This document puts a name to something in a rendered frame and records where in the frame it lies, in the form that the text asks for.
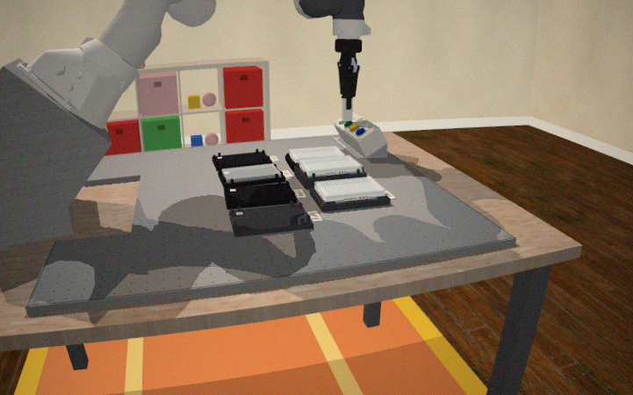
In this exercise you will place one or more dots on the white control panel with four buttons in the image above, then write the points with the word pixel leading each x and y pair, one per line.
pixel 361 138

